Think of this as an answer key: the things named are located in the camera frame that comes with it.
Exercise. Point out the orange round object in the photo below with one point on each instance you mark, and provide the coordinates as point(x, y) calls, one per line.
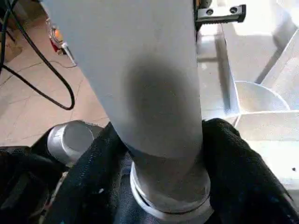
point(57, 32)

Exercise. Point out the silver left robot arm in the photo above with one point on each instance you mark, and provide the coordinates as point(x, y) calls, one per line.
point(70, 140)

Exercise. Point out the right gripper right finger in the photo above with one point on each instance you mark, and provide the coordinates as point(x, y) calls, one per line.
point(245, 182)

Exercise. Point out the white plastic table top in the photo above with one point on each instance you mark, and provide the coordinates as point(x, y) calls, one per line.
point(257, 130)

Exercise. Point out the small white stool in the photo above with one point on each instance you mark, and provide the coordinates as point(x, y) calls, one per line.
point(58, 46)

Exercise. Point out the white plastic table leg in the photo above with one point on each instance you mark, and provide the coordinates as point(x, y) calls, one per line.
point(128, 58)

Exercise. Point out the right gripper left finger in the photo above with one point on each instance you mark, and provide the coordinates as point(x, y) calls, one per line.
point(88, 182)

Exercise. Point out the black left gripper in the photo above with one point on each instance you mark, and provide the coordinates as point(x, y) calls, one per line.
point(219, 16)

